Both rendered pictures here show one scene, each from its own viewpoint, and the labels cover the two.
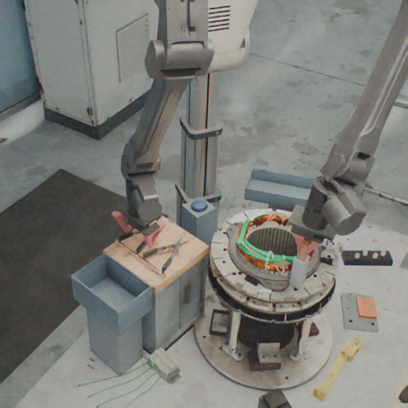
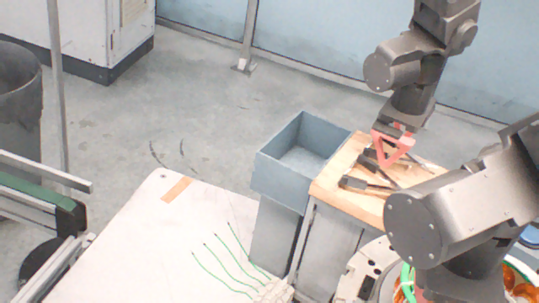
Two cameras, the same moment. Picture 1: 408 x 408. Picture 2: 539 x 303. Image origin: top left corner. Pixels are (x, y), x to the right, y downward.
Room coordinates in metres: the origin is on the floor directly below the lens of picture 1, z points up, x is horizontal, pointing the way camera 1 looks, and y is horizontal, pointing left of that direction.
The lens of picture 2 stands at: (0.69, -0.54, 1.65)
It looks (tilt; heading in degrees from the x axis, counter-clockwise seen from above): 38 degrees down; 74
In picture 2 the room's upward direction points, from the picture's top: 11 degrees clockwise
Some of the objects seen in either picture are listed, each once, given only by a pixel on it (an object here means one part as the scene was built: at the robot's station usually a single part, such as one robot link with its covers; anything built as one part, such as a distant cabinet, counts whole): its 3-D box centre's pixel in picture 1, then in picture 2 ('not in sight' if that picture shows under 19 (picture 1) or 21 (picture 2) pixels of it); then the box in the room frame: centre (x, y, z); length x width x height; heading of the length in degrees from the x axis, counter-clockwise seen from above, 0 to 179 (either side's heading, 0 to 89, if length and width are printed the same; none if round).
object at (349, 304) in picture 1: (359, 311); not in sight; (1.16, -0.46, 0.79); 0.12 x 0.09 x 0.02; 177
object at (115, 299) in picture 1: (114, 319); (292, 200); (0.97, 0.22, 0.92); 0.17 x 0.11 x 0.28; 51
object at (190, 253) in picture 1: (157, 251); (387, 184); (1.09, 0.12, 1.05); 0.20 x 0.19 x 0.02; 141
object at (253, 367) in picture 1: (264, 359); not in sight; (0.96, -0.17, 0.81); 0.08 x 0.05 x 0.02; 99
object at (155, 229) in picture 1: (147, 230); (393, 140); (1.09, 0.15, 1.13); 0.07 x 0.07 x 0.09; 52
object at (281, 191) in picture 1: (283, 220); not in sight; (1.39, -0.24, 0.92); 0.25 x 0.11 x 0.28; 78
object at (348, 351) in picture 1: (339, 365); not in sight; (0.97, -0.37, 0.80); 0.22 x 0.04 x 0.03; 145
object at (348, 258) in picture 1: (366, 257); not in sight; (1.38, -0.52, 0.79); 0.15 x 0.05 x 0.02; 95
